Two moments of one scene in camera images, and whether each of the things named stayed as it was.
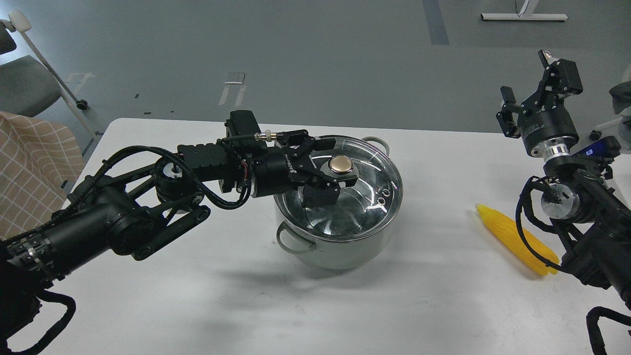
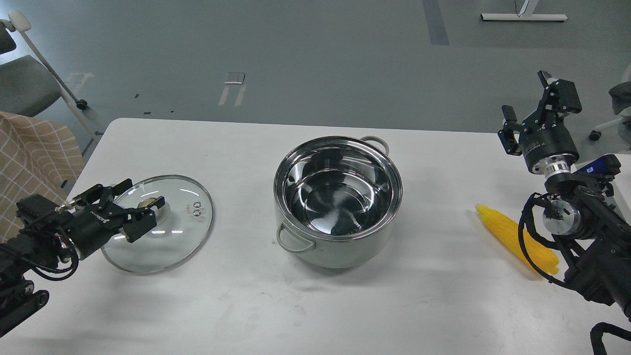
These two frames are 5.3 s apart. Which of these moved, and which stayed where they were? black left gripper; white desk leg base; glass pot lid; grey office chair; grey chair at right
Moved: glass pot lid; black left gripper
Stayed: grey office chair; white desk leg base; grey chair at right
